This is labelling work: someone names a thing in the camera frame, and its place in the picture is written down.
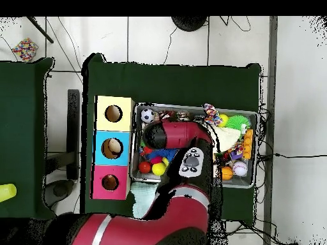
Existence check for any cream waffle cloth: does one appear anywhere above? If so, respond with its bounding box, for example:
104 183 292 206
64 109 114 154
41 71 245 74
213 126 242 154

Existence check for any wooden box with three holes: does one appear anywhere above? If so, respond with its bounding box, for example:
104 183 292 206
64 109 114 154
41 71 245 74
91 95 135 200

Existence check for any clear mesh bin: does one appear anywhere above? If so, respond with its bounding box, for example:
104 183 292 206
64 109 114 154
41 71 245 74
130 103 259 189

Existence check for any large blue spiky ball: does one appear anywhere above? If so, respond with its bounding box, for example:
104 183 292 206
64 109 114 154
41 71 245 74
152 147 179 162

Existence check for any small soccer ball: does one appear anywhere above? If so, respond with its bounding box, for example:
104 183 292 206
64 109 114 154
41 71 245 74
140 108 156 124

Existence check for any yellow-green ball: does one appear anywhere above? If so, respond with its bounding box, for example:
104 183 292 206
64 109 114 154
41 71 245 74
152 162 167 177

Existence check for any red ball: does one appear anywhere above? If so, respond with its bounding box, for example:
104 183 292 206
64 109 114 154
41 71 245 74
138 161 152 174

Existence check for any multicoloured patterned cloth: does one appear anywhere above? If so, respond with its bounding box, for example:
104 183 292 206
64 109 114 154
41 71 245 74
202 103 222 126

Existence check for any dark green tablecloth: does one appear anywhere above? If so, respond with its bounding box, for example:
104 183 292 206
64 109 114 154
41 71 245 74
81 53 262 221
0 57 54 220

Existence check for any yellow tennis ball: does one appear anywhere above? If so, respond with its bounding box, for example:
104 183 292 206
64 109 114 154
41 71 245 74
218 113 230 128

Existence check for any mint green cloth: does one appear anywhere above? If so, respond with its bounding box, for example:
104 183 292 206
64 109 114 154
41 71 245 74
132 182 160 219

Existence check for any small orange basketball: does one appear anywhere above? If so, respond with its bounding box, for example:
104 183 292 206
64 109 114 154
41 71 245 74
220 166 234 181

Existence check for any green spiky ball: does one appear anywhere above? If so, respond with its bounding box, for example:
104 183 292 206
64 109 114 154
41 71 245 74
226 114 252 133

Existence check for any white baseball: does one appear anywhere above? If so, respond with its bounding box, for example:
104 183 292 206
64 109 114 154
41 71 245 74
232 160 249 177

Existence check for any black chair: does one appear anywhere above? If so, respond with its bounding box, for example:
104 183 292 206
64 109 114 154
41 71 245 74
45 89 82 205

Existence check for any black round stand base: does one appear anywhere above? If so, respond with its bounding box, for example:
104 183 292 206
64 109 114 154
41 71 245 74
171 16 208 31

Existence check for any black rod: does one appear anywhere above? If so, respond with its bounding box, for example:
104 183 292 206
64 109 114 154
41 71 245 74
26 17 54 44

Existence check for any multicoloured patterned object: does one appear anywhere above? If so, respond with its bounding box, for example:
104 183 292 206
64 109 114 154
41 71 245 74
11 37 39 63

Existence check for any yellow cup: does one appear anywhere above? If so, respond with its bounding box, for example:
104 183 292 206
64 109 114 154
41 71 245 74
0 183 18 204

